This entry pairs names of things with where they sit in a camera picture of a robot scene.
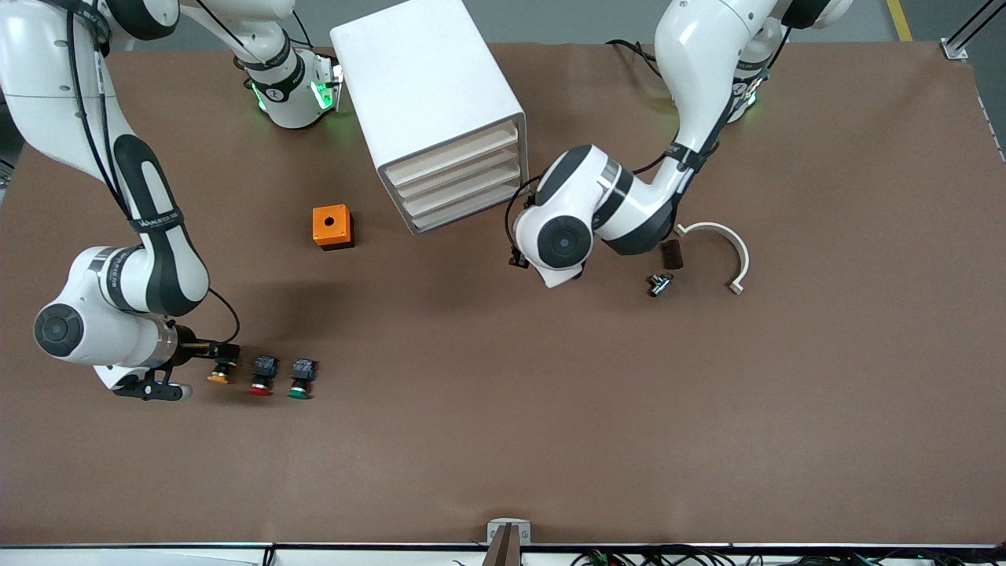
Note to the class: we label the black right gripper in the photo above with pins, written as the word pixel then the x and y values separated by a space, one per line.
pixel 191 347

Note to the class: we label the yellow push button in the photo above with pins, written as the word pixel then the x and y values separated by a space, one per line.
pixel 218 379

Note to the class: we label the white plastic drawer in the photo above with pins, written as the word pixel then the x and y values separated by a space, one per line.
pixel 469 214
pixel 456 156
pixel 464 193
pixel 460 174

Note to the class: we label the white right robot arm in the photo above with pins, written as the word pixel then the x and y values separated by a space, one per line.
pixel 94 330

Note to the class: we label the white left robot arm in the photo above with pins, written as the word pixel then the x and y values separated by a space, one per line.
pixel 692 47

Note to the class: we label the red push button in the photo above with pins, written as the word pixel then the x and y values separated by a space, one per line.
pixel 263 369

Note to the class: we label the green push button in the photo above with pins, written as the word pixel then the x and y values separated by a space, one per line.
pixel 302 369

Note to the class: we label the orange button box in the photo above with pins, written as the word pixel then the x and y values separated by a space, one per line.
pixel 321 232

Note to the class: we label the white drawer cabinet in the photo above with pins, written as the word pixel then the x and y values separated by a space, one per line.
pixel 424 79

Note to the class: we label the chrome valve fitting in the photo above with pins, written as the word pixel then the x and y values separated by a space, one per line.
pixel 659 284

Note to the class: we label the brown cylinder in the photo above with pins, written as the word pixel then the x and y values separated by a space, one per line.
pixel 672 255

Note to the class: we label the brown table cover sheet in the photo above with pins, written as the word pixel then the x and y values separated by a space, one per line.
pixel 471 432

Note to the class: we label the white semicircular pipe clamp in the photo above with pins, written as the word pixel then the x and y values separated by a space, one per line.
pixel 743 263

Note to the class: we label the white table edge rail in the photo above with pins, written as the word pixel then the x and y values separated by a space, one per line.
pixel 157 556

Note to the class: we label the gray metal bracket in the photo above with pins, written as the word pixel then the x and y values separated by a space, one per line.
pixel 493 528

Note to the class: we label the dark camera support pole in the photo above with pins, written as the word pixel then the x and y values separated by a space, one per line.
pixel 507 550

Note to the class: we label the aluminium frame profile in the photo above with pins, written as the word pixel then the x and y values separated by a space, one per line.
pixel 953 49

